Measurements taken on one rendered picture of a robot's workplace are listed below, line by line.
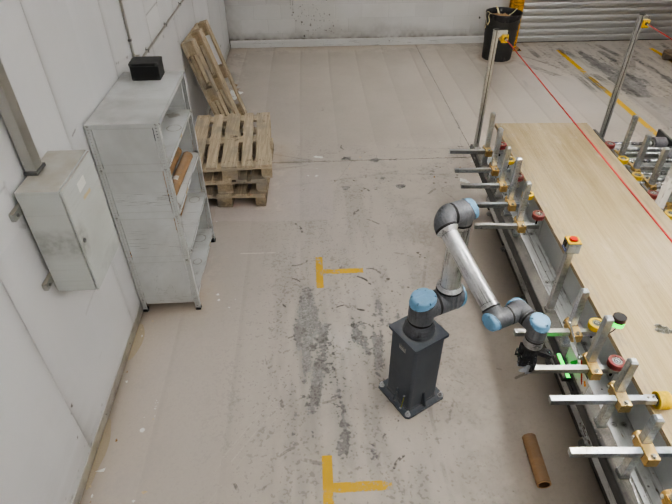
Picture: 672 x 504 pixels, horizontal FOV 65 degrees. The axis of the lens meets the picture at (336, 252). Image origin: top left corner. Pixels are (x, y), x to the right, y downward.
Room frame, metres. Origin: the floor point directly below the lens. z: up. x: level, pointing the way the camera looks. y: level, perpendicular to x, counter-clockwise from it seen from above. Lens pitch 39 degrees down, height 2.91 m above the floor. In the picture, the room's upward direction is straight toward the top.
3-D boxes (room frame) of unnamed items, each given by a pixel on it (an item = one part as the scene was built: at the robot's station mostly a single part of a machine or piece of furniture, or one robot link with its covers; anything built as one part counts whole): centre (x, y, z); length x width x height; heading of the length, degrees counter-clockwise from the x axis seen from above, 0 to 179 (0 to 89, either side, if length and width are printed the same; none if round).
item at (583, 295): (1.94, -1.25, 0.87); 0.04 x 0.04 x 0.48; 0
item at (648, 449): (1.17, -1.25, 0.95); 0.14 x 0.06 x 0.05; 0
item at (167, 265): (3.36, 1.29, 0.78); 0.90 x 0.45 x 1.55; 3
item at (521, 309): (1.75, -0.86, 1.14); 0.12 x 0.12 x 0.09; 25
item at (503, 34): (4.25, -1.29, 1.20); 0.15 x 0.12 x 1.00; 0
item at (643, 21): (4.25, -2.37, 1.25); 0.15 x 0.08 x 1.10; 0
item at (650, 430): (1.19, -1.25, 0.89); 0.04 x 0.04 x 0.48; 0
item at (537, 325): (1.65, -0.91, 1.13); 0.10 x 0.09 x 0.12; 25
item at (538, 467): (1.64, -1.16, 0.04); 0.30 x 0.08 x 0.08; 0
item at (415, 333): (2.15, -0.49, 0.65); 0.19 x 0.19 x 0.10
